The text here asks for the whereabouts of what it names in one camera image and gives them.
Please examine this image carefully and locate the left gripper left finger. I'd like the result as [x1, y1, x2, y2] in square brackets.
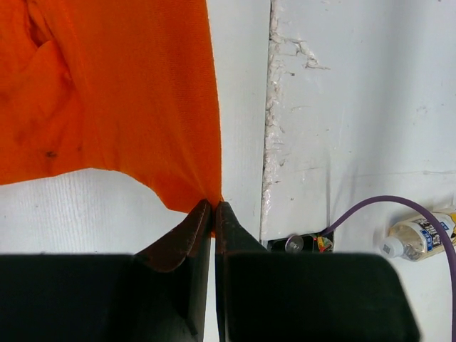
[1, 200, 212, 341]

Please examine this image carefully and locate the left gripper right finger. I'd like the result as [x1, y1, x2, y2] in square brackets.
[215, 202, 420, 341]

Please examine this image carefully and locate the orange t shirt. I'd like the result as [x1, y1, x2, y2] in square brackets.
[0, 0, 225, 238]

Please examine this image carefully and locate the clear plastic bottle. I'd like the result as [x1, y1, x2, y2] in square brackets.
[379, 215, 445, 261]

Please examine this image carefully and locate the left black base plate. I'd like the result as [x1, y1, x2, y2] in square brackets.
[266, 233, 334, 254]

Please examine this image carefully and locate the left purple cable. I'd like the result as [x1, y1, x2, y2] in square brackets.
[322, 195, 456, 342]

